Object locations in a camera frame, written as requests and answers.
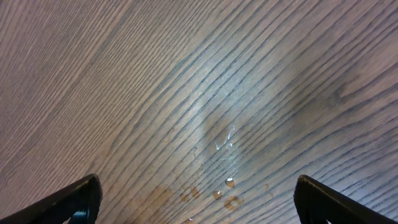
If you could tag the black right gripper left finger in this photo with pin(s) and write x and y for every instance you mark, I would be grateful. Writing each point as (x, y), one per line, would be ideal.
(78, 202)

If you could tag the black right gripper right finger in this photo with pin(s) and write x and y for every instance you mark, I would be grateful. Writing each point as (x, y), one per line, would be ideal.
(317, 203)

